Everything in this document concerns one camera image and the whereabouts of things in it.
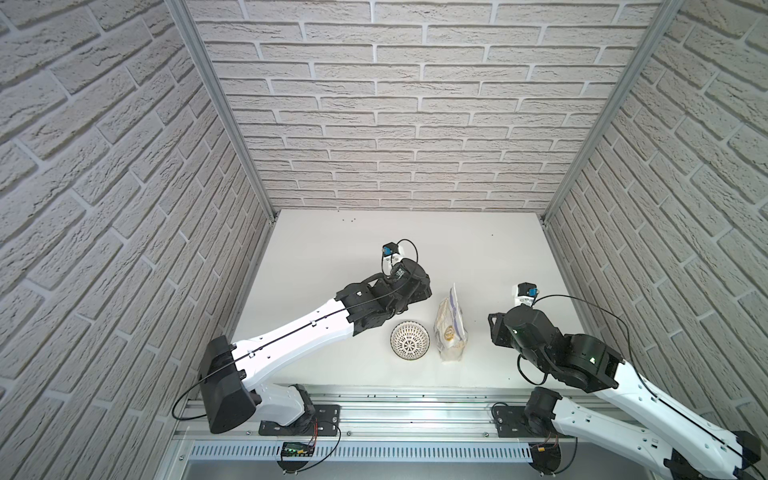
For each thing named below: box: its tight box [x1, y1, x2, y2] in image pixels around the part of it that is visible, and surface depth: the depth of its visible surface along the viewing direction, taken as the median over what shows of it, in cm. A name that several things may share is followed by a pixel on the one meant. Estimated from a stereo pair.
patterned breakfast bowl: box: [390, 320, 431, 361], surface depth 87 cm
